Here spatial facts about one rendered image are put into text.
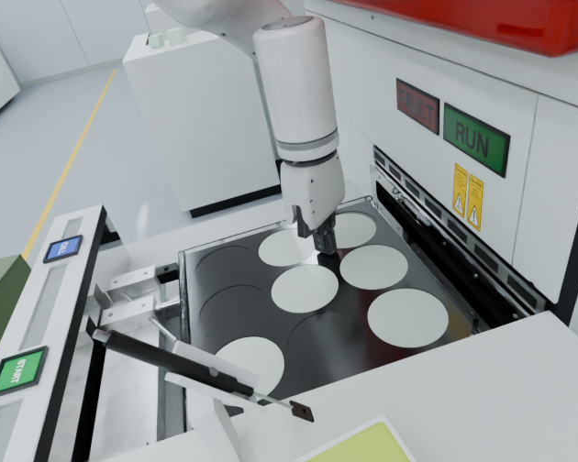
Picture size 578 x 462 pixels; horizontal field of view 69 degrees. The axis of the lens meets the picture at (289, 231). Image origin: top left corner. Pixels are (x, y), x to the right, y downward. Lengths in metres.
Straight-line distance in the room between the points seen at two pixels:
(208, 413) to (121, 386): 0.31
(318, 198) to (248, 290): 0.18
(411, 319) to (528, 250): 0.16
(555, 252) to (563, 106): 0.14
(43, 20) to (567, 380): 8.54
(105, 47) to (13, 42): 1.41
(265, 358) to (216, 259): 0.24
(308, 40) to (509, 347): 0.37
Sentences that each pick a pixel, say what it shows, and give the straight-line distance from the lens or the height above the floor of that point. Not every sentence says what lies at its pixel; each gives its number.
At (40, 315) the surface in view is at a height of 0.96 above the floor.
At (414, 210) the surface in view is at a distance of 0.69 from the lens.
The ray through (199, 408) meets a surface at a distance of 0.35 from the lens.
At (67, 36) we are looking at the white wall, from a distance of 8.61.
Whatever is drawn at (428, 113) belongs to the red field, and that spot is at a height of 1.10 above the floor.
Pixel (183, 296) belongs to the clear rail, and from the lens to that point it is 0.67.
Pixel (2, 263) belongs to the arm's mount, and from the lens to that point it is 1.01.
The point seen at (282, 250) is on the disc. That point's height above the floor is 0.90.
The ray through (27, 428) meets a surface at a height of 0.96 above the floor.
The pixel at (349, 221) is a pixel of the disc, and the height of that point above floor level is 0.90.
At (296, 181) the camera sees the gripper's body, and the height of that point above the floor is 1.06.
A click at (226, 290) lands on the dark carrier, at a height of 0.90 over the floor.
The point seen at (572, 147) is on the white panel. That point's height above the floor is 1.14.
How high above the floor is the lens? 1.32
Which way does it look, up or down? 35 degrees down
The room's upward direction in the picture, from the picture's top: 13 degrees counter-clockwise
